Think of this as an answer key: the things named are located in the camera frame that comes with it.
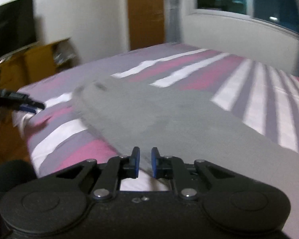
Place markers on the brown wooden door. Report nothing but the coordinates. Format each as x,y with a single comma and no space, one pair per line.
146,22

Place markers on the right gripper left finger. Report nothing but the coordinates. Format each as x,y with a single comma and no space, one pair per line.
130,164

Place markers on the wooden tv cabinet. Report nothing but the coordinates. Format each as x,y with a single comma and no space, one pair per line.
23,68

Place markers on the pink striped bed sheet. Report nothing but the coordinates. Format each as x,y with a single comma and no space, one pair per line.
262,97

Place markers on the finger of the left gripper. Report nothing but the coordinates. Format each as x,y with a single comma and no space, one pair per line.
19,102

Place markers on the black television screen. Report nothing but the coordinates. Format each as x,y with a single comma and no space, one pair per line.
17,26

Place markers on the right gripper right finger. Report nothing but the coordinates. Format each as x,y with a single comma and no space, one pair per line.
161,165

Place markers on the grey sweat pants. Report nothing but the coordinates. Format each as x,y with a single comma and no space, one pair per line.
185,124

